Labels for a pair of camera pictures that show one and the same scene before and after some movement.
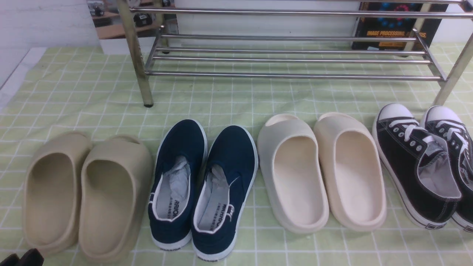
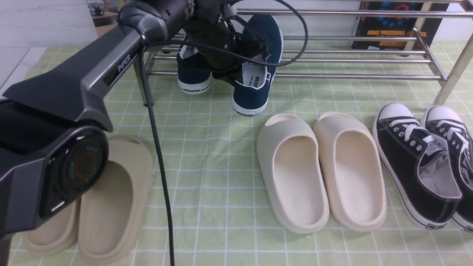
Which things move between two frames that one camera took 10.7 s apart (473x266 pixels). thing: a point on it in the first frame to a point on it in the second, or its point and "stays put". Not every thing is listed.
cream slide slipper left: x=289 y=162 stays put
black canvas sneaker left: x=417 y=161 stays put
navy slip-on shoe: x=181 y=155 to x=194 y=76
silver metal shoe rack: x=390 y=38 stays put
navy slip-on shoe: x=232 y=164 to x=250 y=96
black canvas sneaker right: x=451 y=128 stays put
